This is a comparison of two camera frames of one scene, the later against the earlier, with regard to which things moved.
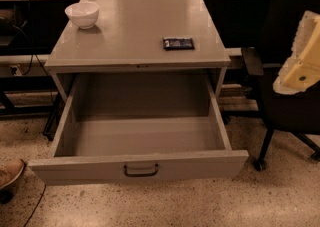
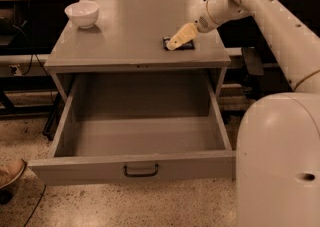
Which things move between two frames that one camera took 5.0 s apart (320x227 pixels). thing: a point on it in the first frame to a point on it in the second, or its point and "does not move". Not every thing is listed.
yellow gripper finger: x=302 y=71 to x=222 y=7
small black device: x=176 y=43 does not move
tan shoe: x=10 y=170 does not move
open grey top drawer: x=140 y=129 does not move
